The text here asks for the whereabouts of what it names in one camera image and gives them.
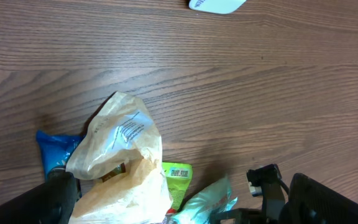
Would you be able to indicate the green snack packet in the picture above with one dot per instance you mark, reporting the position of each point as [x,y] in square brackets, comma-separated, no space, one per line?
[179,177]

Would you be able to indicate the blue Oreo cookie pack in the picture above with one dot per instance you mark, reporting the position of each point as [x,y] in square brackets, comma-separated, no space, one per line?
[55,151]

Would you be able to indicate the beige paper-like bag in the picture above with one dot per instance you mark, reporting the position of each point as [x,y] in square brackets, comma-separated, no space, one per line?
[122,154]

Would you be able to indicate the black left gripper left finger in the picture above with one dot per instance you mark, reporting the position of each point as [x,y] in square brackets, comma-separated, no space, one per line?
[51,202]

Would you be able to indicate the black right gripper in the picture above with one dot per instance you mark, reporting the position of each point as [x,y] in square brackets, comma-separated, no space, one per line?
[245,216]

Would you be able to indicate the teal tissue pack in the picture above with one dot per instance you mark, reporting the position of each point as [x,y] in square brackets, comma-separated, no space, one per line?
[215,198]

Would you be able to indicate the white barcode scanner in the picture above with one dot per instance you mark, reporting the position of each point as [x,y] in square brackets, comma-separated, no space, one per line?
[216,6]

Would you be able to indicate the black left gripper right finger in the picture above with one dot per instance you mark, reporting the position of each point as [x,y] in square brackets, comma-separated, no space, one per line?
[310,202]

